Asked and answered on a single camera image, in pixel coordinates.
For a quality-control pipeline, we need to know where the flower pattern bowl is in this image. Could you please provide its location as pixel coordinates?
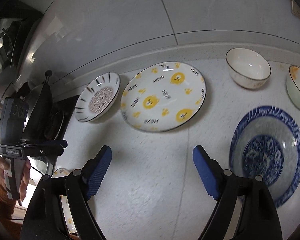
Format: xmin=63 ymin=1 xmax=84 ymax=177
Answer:
xmin=286 ymin=66 xmax=300 ymax=109

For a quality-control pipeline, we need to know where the black wok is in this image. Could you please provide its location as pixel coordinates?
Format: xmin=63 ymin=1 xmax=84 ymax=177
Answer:
xmin=20 ymin=70 xmax=63 ymax=146

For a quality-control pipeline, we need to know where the orange sleeve forearm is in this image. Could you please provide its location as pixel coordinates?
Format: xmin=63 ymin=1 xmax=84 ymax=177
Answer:
xmin=0 ymin=184 xmax=22 ymax=239

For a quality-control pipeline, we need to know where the person's left hand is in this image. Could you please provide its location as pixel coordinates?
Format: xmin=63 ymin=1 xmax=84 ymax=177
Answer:
xmin=0 ymin=156 xmax=32 ymax=202

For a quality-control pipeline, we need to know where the white brown-rimmed bowl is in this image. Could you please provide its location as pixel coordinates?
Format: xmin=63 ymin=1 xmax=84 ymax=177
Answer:
xmin=225 ymin=48 xmax=271 ymax=89

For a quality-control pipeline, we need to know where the small bear pattern plate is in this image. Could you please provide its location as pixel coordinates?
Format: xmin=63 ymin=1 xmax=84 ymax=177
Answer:
xmin=120 ymin=62 xmax=206 ymax=132

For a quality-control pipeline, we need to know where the black gas stove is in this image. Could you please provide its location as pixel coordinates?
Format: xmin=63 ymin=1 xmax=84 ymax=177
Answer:
xmin=46 ymin=95 xmax=79 ymax=140

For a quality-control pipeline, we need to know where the mandala pattern plate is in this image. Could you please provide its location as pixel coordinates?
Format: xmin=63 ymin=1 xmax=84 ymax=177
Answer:
xmin=74 ymin=72 xmax=121 ymax=122

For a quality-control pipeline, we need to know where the beige wall socket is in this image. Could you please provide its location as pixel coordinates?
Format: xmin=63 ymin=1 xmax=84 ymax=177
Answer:
xmin=291 ymin=0 xmax=300 ymax=19

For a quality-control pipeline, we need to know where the blue patterned bowl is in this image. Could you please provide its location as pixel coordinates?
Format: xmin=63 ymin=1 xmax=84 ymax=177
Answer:
xmin=229 ymin=106 xmax=300 ymax=207

